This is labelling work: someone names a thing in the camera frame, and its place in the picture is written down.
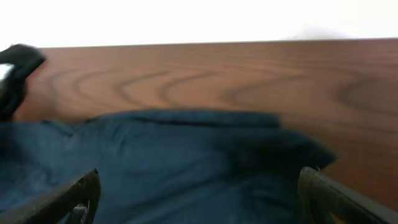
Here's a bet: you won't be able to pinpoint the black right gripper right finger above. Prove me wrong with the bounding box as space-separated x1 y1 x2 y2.
298 167 397 224

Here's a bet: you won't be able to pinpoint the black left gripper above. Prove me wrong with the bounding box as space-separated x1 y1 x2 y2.
1 44 46 121

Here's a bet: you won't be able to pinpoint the navy blue shorts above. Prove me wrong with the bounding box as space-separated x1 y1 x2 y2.
1 110 336 223

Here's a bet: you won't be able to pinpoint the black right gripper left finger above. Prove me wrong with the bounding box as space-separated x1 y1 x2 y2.
1 169 101 224

